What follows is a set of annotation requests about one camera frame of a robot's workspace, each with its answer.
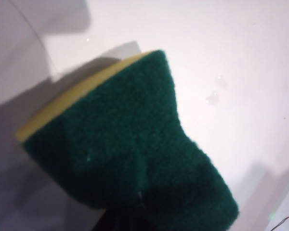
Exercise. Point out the green and yellow sponge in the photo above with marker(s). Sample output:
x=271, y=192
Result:
x=125, y=134

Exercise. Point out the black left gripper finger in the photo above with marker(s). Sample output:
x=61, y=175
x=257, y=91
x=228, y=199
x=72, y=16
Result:
x=120, y=222

